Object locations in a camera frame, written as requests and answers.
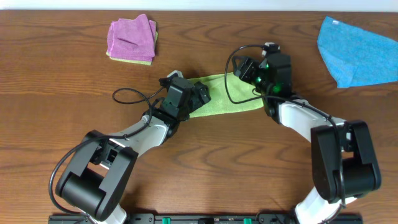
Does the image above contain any green microfibre cloth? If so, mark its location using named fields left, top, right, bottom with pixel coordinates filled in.
left=190, top=73, right=264, bottom=116

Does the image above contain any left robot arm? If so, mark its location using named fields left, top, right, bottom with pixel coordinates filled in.
left=49, top=74, right=211, bottom=223

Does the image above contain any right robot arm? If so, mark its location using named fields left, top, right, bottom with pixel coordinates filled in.
left=231, top=52, right=381, bottom=223

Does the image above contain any folded light green cloth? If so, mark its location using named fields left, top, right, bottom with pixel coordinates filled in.
left=106, top=31, right=159, bottom=65

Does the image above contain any folded purple cloth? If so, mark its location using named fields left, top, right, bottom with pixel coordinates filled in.
left=107, top=14, right=157, bottom=61

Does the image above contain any blue cloth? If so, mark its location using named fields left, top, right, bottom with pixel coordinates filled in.
left=317, top=17, right=397, bottom=88

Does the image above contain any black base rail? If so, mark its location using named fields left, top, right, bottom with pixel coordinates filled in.
left=48, top=213, right=364, bottom=224

